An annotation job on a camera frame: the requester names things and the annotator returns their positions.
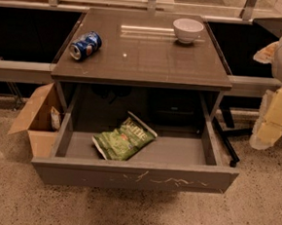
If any white snack packet in box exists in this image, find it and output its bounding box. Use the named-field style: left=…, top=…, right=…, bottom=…
left=51, top=107, right=61, bottom=131

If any brown cardboard box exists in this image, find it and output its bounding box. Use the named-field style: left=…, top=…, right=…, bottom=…
left=8, top=83, right=63, bottom=158

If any grey cabinet counter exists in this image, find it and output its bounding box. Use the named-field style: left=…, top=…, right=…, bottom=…
left=52, top=9, right=231, bottom=125

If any metal window rail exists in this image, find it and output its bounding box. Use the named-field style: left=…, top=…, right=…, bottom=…
left=0, top=0, right=282, bottom=104

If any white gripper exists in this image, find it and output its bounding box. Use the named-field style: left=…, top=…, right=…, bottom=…
left=249, top=36, right=282, bottom=150

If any white ceramic bowl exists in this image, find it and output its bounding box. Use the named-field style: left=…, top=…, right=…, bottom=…
left=173, top=18, right=204, bottom=44

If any blue crushed soda can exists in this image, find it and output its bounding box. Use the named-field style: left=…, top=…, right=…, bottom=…
left=69, top=31, right=102, bottom=60

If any green jalapeno chip bag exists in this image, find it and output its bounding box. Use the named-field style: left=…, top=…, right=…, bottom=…
left=92, top=112, right=158, bottom=161

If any grey open drawer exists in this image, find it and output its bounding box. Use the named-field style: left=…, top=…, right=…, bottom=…
left=32, top=84, right=239, bottom=193

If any black metal stand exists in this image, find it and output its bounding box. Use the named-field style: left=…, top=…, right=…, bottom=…
left=209, top=104, right=282, bottom=172

